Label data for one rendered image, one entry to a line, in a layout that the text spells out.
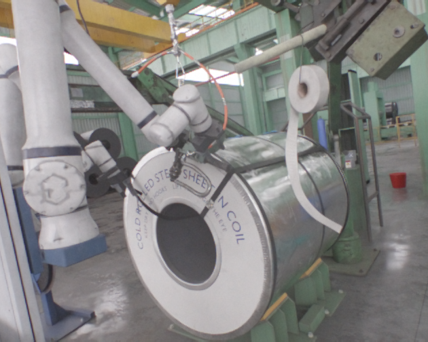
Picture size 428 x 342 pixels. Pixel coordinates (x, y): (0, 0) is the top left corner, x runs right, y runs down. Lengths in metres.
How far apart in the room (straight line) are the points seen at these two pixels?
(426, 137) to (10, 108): 5.42
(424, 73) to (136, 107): 5.16
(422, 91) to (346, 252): 3.36
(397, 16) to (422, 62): 4.80
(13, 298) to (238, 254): 0.97
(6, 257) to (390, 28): 1.37
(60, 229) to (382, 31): 1.17
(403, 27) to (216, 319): 1.64
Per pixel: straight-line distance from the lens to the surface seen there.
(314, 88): 1.12
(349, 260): 3.29
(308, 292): 2.55
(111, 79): 1.17
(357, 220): 4.03
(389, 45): 1.11
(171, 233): 2.18
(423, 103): 5.86
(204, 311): 2.01
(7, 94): 1.81
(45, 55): 1.02
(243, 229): 1.59
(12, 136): 1.77
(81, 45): 1.20
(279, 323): 2.17
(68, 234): 1.13
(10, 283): 1.25
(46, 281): 2.99
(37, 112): 0.99
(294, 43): 1.19
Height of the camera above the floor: 1.30
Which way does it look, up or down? 5 degrees down
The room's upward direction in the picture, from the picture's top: 9 degrees counter-clockwise
